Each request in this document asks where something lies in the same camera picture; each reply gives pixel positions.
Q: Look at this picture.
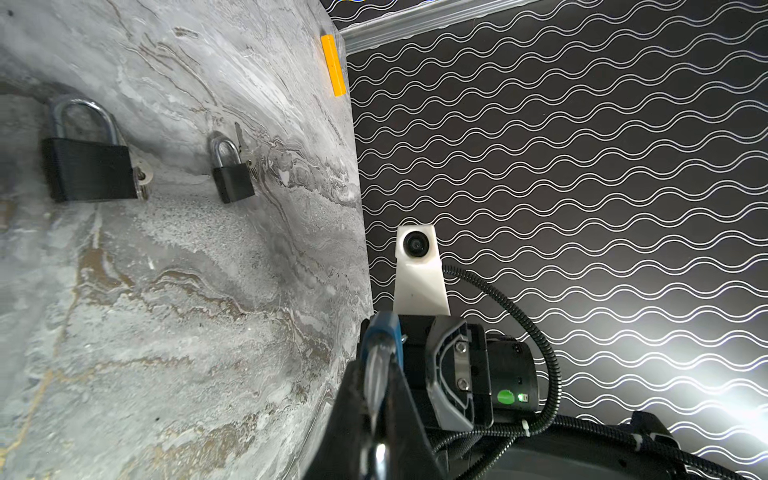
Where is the black padlock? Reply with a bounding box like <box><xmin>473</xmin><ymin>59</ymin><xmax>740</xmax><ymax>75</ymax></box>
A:
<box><xmin>41</xmin><ymin>94</ymin><xmax>148</xmax><ymax>203</ymax></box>
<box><xmin>208</xmin><ymin>131</ymin><xmax>255</xmax><ymax>204</ymax></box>

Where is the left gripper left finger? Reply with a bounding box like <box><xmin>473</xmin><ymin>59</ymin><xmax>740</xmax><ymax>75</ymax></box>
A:
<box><xmin>304</xmin><ymin>360</ymin><xmax>366</xmax><ymax>479</ymax></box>

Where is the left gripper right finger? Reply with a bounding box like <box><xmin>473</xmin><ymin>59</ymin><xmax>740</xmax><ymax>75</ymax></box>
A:
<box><xmin>386</xmin><ymin>365</ymin><xmax>444</xmax><ymax>479</ymax></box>

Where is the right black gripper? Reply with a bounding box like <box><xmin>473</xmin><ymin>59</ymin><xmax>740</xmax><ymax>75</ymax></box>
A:
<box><xmin>401</xmin><ymin>315</ymin><xmax>494</xmax><ymax>432</ymax></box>

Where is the blue padlock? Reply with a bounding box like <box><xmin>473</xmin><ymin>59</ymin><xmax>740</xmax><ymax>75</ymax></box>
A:
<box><xmin>358</xmin><ymin>311</ymin><xmax>403</xmax><ymax>479</ymax></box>

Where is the yellow block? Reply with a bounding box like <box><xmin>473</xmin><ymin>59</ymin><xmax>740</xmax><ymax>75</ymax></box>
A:
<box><xmin>321</xmin><ymin>34</ymin><xmax>347</xmax><ymax>97</ymax></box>

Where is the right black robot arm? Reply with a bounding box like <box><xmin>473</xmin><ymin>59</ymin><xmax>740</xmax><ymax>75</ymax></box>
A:
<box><xmin>393</xmin><ymin>263</ymin><xmax>734</xmax><ymax>479</ymax></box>

